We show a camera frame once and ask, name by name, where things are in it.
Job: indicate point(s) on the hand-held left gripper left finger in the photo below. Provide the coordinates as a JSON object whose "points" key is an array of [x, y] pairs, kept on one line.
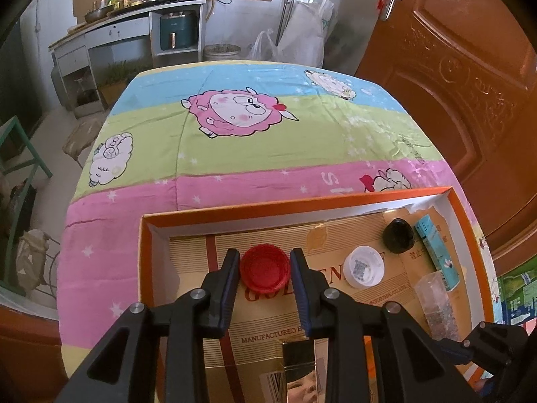
{"points": [[228, 298]]}

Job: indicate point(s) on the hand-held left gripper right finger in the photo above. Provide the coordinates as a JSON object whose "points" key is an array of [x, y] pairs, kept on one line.
{"points": [[300, 298]]}

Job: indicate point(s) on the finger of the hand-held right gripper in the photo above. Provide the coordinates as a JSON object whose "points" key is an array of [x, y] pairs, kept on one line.
{"points": [[459, 352]]}

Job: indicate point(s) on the red plastic bottle cap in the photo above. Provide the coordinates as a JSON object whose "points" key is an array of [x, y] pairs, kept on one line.
{"points": [[264, 266]]}

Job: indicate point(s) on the white plastic bottle cap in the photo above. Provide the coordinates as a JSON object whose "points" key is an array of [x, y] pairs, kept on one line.
{"points": [[363, 268]]}

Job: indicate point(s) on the orange cardboard box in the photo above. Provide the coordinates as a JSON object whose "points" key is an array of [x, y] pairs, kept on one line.
{"points": [[474, 252]]}

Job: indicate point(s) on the light blue carton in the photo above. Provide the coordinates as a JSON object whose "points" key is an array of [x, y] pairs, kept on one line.
{"points": [[436, 252]]}

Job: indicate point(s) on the golden cardboard sheet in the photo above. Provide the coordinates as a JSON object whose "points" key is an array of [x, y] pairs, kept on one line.
{"points": [[260, 323]]}

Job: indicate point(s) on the green carton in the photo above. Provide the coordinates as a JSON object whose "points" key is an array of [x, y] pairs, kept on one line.
{"points": [[518, 294]]}

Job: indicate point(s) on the clear plastic cup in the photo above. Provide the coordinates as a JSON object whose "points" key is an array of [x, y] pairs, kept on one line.
{"points": [[436, 302]]}

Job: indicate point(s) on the black bottle cap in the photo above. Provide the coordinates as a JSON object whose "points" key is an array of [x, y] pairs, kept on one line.
{"points": [[398, 237]]}

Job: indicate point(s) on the sheep printed blanket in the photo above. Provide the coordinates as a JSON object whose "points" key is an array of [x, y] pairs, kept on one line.
{"points": [[251, 155]]}

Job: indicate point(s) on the round cushioned metal stool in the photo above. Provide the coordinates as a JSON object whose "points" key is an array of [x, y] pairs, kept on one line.
{"points": [[84, 138]]}

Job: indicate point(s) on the green chair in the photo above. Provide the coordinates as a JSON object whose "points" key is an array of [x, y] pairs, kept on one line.
{"points": [[35, 155]]}

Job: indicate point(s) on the box of green plants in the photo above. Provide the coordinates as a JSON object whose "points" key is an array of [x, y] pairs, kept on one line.
{"points": [[114, 84]]}

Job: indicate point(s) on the white bucket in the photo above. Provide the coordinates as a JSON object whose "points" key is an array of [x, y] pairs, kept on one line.
{"points": [[222, 53]]}

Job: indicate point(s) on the glass jar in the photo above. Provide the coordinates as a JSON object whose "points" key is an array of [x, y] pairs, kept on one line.
{"points": [[88, 96]]}

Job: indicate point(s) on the brown wooden door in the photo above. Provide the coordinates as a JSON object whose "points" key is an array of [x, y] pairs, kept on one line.
{"points": [[461, 92]]}

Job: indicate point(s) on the white woven sack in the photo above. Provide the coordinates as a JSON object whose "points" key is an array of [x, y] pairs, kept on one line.
{"points": [[306, 33]]}

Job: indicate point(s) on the green air fryer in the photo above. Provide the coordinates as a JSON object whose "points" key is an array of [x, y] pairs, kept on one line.
{"points": [[176, 29]]}

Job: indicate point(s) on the white kitchen counter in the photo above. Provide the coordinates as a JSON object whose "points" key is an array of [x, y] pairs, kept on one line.
{"points": [[121, 33]]}

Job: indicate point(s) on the metal pipe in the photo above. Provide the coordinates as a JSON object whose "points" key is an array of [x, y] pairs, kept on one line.
{"points": [[285, 12]]}

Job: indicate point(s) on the metal bowl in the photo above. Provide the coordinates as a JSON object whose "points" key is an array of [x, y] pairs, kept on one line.
{"points": [[97, 14]]}

